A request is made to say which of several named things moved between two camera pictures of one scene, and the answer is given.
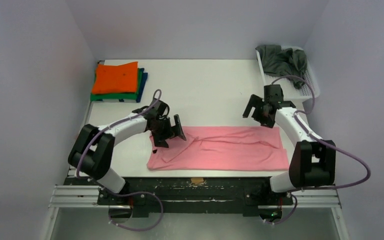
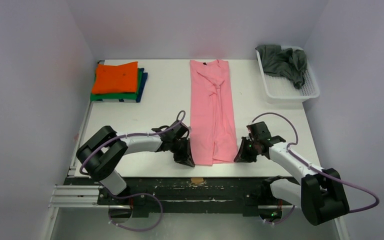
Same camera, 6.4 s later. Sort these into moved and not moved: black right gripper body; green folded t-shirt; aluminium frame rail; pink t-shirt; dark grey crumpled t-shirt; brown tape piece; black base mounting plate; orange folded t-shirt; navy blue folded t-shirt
Moved: pink t-shirt; black right gripper body
Not moved: brown tape piece; black base mounting plate; green folded t-shirt; dark grey crumpled t-shirt; orange folded t-shirt; navy blue folded t-shirt; aluminium frame rail
